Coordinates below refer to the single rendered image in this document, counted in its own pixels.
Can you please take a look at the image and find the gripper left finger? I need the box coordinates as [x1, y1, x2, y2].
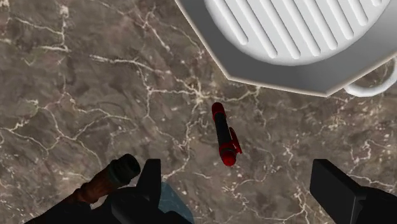
[111, 158, 193, 224]

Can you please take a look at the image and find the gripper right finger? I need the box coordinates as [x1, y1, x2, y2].
[309, 158, 397, 224]

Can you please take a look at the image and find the blue flat object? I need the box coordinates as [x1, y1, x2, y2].
[158, 181, 195, 224]

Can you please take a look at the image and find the brown bottle with dark cap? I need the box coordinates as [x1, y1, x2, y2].
[24, 153, 142, 224]

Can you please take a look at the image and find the red and black pen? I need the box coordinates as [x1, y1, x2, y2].
[211, 102, 243, 167]

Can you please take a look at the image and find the grey octagonal white ribbed appliance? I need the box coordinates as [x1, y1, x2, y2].
[174, 0, 397, 98]

